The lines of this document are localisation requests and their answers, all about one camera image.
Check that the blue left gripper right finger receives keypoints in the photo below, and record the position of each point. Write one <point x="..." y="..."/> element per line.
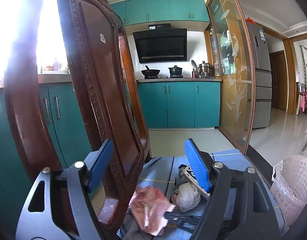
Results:
<point x="197" y="164"/>

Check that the black range hood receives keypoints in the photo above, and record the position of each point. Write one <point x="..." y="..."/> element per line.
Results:
<point x="161" y="45"/>

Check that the teal upper kitchen cabinets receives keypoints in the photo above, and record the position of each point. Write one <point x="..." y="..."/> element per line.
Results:
<point x="144" y="11"/>

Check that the black cooking pot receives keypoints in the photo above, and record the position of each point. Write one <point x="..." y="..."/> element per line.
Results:
<point x="175" y="72"/>

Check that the brown wooden door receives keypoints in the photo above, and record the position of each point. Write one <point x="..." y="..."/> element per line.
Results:
<point x="279" y="80"/>

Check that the steel stock pot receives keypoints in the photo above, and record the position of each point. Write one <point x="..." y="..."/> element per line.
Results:
<point x="205" y="69"/>

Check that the teal lower kitchen cabinets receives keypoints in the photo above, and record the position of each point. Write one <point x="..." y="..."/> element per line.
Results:
<point x="172" y="104"/>

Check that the pink wrapper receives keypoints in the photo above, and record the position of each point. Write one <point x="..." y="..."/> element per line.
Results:
<point x="148" y="206"/>

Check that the dark green wrapper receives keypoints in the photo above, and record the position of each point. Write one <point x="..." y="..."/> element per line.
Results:
<point x="182" y="220"/>

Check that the black wok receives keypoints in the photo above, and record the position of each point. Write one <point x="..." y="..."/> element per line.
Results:
<point x="150" y="73"/>

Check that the glass sliding door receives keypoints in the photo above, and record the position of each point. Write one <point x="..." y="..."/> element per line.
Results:
<point x="237" y="71"/>

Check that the dark wooden chair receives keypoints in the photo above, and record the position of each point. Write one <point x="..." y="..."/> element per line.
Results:
<point x="104" y="83"/>

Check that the teal kitchen cabinets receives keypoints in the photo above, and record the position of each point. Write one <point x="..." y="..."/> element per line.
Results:
<point x="172" y="104"/>
<point x="144" y="11"/>

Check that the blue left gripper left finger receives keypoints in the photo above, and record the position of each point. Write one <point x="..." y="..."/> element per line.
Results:
<point x="97" y="163"/>

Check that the long blue white box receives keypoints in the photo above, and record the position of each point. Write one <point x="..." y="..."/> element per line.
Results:
<point x="188" y="174"/>

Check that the silver refrigerator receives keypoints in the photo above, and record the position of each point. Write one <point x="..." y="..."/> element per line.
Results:
<point x="263" y="76"/>

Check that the pink plastic waste basket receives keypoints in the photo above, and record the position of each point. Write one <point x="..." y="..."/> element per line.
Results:
<point x="289" y="186"/>

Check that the white plastic bag ball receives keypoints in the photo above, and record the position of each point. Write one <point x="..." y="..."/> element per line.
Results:
<point x="186" y="197"/>

